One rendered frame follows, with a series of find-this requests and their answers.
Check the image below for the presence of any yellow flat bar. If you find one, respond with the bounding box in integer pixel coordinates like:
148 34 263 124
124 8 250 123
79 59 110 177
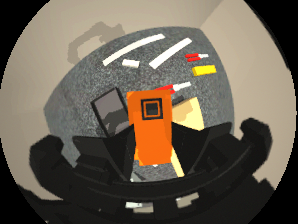
192 65 216 76

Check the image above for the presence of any long pale grey flat bar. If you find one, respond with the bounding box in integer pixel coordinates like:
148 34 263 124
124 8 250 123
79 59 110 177
149 39 192 68
102 35 164 65

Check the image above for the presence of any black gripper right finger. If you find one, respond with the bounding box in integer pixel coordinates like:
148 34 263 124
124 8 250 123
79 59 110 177
172 121 231 176

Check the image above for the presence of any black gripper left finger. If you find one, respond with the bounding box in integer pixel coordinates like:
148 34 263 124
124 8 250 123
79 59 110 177
72 124 137 181

